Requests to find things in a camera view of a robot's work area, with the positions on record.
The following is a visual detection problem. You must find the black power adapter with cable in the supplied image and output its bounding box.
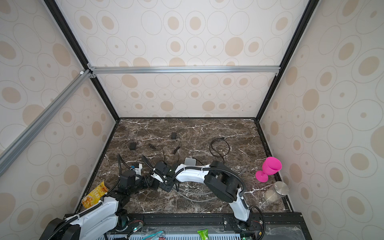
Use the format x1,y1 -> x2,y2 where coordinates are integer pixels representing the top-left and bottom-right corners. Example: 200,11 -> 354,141
128,141 -> 169,163

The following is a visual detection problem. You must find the black network switch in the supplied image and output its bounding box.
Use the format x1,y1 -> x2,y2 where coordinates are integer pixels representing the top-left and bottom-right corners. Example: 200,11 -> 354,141
148,178 -> 161,190

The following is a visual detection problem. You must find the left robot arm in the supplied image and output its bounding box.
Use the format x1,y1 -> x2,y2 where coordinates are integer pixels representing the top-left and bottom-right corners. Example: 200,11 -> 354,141
40,155 -> 154,240

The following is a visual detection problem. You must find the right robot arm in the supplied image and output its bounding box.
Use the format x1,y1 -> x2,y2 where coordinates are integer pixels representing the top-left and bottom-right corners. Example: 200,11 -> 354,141
146,161 -> 265,232

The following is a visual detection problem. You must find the white router box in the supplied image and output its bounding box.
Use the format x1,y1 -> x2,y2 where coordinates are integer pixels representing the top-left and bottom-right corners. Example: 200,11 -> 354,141
184,158 -> 197,167

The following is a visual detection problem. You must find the yellow snack bag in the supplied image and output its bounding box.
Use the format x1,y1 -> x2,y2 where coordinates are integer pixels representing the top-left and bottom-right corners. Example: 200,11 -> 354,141
82,182 -> 109,209

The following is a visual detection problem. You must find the teal patterned item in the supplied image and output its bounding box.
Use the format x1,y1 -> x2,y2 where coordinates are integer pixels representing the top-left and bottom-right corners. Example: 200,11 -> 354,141
142,231 -> 165,240

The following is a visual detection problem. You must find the green tube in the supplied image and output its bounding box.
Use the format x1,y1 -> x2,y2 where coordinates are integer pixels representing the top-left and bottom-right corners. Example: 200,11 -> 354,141
197,229 -> 210,240

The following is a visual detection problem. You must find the pink plastic goblet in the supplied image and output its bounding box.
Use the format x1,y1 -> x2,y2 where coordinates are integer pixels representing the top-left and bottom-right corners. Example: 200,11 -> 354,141
255,157 -> 282,183

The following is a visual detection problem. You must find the glass jar metal lid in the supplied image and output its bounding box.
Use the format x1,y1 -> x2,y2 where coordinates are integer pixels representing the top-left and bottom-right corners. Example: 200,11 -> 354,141
264,181 -> 290,203

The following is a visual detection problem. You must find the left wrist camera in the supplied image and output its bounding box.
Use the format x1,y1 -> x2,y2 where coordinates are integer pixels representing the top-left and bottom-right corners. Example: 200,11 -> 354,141
131,163 -> 143,176

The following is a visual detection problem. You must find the grey ethernet cable upper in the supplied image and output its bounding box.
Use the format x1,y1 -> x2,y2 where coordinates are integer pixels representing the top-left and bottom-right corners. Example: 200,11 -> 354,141
176,182 -> 214,197

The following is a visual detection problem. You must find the grey ethernet cable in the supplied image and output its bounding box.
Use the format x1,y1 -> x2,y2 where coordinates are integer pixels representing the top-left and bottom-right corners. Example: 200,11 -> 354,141
176,188 -> 220,204
176,182 -> 214,197

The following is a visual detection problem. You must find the grey ethernet cable lower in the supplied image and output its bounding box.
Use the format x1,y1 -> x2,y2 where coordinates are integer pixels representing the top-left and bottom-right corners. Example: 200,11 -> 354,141
176,188 -> 220,204

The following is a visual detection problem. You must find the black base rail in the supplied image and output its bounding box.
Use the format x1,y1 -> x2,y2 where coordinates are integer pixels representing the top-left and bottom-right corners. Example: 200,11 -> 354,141
124,213 -> 307,233

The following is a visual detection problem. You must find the black coiled cable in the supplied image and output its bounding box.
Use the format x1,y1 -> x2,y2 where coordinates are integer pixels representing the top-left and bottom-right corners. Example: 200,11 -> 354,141
209,137 -> 231,163

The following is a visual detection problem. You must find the diagonal aluminium rail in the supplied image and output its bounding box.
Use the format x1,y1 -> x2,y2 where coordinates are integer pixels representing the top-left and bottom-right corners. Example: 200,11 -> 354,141
1,70 -> 91,175

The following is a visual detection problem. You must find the horizontal aluminium rail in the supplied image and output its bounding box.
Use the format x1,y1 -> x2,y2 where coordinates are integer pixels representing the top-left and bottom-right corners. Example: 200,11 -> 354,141
91,66 -> 280,74

